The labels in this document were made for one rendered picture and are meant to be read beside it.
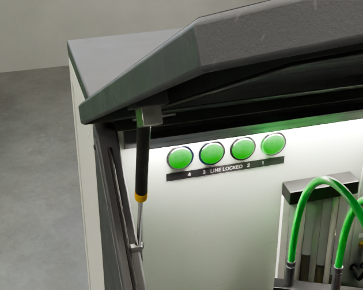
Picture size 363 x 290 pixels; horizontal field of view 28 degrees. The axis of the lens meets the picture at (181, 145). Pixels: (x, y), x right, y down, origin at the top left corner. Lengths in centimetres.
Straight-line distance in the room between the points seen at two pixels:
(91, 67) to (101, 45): 10
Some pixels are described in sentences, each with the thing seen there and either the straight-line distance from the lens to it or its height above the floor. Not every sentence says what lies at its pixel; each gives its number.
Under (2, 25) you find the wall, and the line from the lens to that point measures 501.
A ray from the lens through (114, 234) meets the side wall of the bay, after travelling 120.
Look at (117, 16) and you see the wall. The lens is 507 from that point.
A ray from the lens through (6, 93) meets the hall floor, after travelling 482.
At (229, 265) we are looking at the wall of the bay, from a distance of 149.
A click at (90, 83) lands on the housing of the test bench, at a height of 150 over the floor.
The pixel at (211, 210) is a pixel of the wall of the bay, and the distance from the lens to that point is 139.
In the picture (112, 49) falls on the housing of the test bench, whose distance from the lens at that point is 145.
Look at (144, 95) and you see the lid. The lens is 67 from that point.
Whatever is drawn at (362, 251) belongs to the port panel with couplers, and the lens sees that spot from 161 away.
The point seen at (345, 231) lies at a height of 125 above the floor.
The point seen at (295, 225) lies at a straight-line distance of 136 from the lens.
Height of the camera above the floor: 205
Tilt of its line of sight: 30 degrees down
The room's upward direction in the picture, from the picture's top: straight up
